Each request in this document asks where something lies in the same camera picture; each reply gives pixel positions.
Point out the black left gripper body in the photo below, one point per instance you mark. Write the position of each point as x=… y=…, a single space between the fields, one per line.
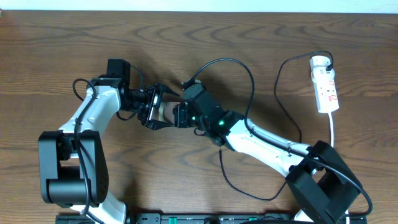
x=143 y=103

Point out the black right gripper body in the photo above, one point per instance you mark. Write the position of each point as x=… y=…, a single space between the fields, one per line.
x=185 y=117

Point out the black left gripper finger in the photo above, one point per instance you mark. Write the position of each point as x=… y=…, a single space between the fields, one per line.
x=165 y=89
x=156 y=125

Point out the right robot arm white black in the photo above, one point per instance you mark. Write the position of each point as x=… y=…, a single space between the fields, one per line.
x=318 y=177

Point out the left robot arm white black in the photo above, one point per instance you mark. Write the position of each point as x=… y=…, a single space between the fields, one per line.
x=72 y=165

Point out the white charger plug adapter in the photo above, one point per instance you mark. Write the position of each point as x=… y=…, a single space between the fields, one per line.
x=319 y=61

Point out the white power strip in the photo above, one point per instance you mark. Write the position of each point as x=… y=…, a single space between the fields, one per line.
x=325 y=90

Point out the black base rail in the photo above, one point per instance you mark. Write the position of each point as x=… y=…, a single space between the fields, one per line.
x=156 y=218

